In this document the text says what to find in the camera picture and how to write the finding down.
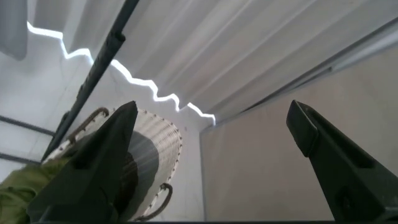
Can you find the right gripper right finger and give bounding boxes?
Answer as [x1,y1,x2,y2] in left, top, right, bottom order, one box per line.
[286,100,398,222]

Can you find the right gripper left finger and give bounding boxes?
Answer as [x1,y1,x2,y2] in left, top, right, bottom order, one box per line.
[26,100,139,222]

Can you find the green garment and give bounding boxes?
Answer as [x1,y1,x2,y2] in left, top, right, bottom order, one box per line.
[0,157,71,224]

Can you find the pale grey shorts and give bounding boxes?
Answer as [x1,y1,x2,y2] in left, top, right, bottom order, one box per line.
[0,0,28,62]

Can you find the white laundry basket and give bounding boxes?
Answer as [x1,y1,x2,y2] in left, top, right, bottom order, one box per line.
[42,107,183,222]

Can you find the black clothes rack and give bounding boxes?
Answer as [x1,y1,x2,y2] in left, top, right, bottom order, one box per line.
[0,0,141,166]

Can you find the white curtain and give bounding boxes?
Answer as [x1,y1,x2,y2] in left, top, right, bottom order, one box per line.
[26,0,398,125]

